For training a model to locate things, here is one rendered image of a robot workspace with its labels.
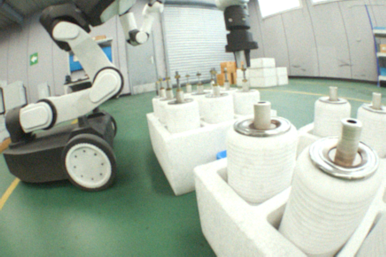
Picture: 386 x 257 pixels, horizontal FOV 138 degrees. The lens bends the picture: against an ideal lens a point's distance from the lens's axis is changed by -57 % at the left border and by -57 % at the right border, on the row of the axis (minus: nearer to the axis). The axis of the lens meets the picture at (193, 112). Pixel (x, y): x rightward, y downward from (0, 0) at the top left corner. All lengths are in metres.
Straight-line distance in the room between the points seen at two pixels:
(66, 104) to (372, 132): 0.95
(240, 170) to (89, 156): 0.47
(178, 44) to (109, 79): 5.40
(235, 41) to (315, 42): 5.27
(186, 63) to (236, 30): 5.44
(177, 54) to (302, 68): 4.30
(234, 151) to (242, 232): 0.09
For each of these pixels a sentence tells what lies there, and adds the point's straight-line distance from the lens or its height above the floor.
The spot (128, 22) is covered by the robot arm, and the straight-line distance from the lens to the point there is 1.08.
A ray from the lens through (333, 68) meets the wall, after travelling 5.53.
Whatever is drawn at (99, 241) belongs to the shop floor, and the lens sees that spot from 0.45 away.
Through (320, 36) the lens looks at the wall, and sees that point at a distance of 5.73.
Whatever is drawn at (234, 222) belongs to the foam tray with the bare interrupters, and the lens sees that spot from 0.19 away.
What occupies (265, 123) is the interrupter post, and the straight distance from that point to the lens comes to 0.21.
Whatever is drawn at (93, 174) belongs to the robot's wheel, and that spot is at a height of 0.07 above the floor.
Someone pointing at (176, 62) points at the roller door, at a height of 0.84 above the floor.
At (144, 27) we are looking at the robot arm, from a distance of 1.13.
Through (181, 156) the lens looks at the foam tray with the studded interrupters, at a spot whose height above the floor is 0.13.
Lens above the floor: 0.32
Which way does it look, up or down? 12 degrees down
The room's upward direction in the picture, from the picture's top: 7 degrees counter-clockwise
